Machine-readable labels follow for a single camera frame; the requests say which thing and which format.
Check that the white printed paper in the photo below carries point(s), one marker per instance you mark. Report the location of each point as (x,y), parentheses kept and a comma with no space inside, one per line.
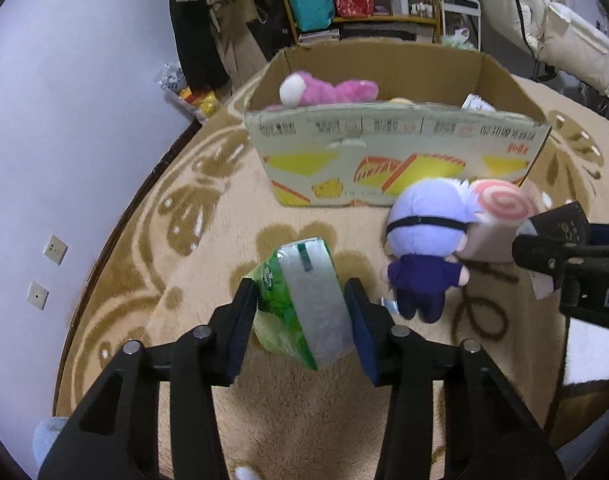
(477,102)

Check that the wooden shelf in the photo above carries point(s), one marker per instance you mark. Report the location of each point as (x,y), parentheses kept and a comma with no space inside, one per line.
(384,19)

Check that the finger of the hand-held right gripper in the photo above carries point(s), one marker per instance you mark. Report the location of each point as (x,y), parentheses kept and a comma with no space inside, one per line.
(544,257)

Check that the white wall socket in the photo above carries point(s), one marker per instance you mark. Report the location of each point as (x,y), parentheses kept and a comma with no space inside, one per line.
(38,295)
(55,249)

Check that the purple-haired plush doll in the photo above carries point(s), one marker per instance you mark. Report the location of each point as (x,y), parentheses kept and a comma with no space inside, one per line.
(429,210)

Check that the pink swirl roll plush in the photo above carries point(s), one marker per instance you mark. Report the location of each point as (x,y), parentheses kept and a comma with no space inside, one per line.
(499,205)

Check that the bag of toys by wall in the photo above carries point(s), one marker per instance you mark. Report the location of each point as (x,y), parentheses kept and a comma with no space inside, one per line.
(184,92)

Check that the green tissue pack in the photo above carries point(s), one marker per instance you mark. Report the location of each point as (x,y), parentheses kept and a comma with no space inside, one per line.
(304,305)

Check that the cardboard box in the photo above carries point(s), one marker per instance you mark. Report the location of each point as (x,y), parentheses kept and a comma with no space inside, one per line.
(334,160)

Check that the black hanging coat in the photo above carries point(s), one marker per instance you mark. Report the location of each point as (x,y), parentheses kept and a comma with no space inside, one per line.
(197,45)

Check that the small yellow plush toy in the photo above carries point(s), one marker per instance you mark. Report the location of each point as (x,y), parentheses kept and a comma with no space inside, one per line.
(400,101)

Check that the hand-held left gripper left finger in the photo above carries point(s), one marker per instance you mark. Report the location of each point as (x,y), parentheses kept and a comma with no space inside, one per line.
(239,325)

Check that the beige hanging trousers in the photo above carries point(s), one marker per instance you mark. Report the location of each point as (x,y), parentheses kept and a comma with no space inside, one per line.
(239,45)

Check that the black packet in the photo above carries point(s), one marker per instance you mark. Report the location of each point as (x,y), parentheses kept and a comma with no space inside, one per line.
(559,222)

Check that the pink plush bear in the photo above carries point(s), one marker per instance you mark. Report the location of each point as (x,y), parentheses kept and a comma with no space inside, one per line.
(334,91)

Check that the stack of books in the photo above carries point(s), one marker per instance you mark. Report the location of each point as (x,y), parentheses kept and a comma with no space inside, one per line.
(319,36)

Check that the white padded chair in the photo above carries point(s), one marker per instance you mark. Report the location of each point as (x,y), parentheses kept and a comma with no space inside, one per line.
(559,25)

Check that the blue cloth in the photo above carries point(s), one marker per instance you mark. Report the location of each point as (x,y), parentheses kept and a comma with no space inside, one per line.
(47,440)

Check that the black hanging garment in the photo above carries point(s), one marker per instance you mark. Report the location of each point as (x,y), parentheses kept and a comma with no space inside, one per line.
(269,15)

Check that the grey bottle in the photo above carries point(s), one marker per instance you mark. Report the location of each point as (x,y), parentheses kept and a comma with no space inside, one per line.
(404,2)

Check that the white trolley cart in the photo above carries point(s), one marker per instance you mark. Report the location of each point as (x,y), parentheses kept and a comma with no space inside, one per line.
(462,7)

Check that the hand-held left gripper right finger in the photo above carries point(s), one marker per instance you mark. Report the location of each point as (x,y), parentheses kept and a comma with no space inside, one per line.
(360,330)

